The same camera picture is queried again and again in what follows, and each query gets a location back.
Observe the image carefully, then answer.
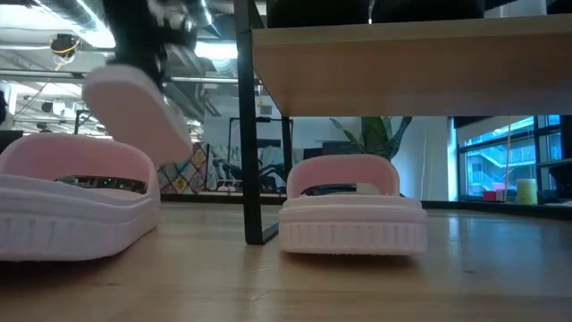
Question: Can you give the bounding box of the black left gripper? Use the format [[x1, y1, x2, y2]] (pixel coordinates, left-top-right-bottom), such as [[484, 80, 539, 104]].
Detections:
[[103, 0, 198, 89]]

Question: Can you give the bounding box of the pink slide sandal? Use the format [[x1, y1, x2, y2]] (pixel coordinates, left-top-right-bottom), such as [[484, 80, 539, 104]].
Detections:
[[82, 64, 194, 166], [278, 154, 429, 257], [0, 132, 162, 262]]

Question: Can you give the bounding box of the black slide sandal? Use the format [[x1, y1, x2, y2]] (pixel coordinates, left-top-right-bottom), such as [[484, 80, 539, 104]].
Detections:
[[370, 0, 486, 24], [266, 0, 371, 29]]

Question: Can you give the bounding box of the wooden shelf with black legs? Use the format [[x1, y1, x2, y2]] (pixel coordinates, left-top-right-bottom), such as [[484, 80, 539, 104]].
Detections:
[[233, 0, 572, 246]]

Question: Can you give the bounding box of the silver horizontal pipe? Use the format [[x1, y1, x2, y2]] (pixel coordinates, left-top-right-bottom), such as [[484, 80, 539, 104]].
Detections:
[[0, 69, 263, 86]]

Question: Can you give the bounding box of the black hanging ceiling device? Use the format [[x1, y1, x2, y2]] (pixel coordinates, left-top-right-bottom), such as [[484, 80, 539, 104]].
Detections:
[[49, 33, 81, 58]]

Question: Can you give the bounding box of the colourful patchwork quilt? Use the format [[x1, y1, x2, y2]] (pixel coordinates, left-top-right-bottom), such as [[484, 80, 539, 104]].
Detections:
[[156, 141, 209, 196]]

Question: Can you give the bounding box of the black rectangular panel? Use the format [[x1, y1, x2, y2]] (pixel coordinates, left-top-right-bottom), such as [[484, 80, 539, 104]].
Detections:
[[0, 129, 23, 153]]

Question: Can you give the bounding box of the black background monitor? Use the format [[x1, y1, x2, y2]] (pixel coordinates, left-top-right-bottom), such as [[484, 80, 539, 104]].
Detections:
[[303, 140, 364, 161]]

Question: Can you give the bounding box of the green plant in white pot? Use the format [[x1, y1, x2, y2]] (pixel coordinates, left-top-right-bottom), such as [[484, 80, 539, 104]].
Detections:
[[329, 115, 413, 163]]

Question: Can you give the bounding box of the white hanging box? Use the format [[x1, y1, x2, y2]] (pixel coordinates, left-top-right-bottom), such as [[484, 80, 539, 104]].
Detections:
[[484, 0, 549, 19]]

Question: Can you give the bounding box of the yellow green cylinder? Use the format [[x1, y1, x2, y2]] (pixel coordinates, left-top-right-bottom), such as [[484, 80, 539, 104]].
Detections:
[[516, 178, 539, 206]]

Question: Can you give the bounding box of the black metal rack frame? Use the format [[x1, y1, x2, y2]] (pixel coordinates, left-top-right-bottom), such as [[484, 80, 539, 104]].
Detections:
[[228, 116, 294, 193]]

